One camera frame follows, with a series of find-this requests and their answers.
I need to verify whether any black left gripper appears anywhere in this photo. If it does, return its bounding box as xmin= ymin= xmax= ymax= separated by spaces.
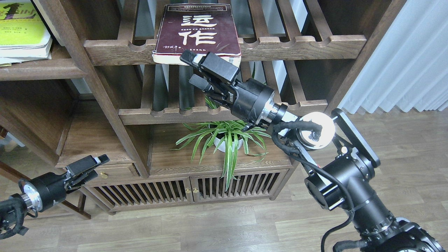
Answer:
xmin=18 ymin=154 xmax=110 ymax=212

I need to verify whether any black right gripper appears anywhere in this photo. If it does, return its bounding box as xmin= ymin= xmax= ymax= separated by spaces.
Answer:
xmin=180 ymin=50 xmax=288 ymax=126

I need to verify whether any dark red book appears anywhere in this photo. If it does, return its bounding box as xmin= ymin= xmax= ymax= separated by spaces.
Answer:
xmin=152 ymin=3 xmax=242 ymax=67

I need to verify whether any colourful 300 paperback book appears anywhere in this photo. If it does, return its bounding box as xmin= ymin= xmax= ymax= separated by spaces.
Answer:
xmin=0 ymin=53 xmax=52 ymax=67

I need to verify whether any yellow green book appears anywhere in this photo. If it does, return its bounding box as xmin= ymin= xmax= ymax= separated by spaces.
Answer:
xmin=0 ymin=0 xmax=52 ymax=57

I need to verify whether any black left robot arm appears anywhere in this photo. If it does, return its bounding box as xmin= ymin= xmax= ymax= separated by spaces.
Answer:
xmin=0 ymin=154 xmax=110 ymax=239

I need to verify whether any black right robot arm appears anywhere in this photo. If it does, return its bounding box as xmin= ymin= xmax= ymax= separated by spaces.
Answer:
xmin=180 ymin=50 xmax=444 ymax=252

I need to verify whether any brass drawer knob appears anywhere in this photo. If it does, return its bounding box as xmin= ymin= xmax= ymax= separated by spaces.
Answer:
xmin=99 ymin=172 xmax=109 ymax=179

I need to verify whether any green spider plant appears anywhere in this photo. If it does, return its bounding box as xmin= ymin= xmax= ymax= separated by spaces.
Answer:
xmin=171 ymin=63 xmax=273 ymax=192

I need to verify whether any white plant pot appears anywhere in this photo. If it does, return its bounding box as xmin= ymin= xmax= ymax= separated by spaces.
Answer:
xmin=214 ymin=134 xmax=243 ymax=153

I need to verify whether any dark wooden bookshelf unit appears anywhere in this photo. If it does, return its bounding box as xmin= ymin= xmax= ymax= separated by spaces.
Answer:
xmin=1 ymin=0 xmax=405 ymax=214

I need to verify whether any white pleated curtain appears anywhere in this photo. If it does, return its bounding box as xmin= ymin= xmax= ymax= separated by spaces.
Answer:
xmin=338 ymin=0 xmax=448 ymax=114

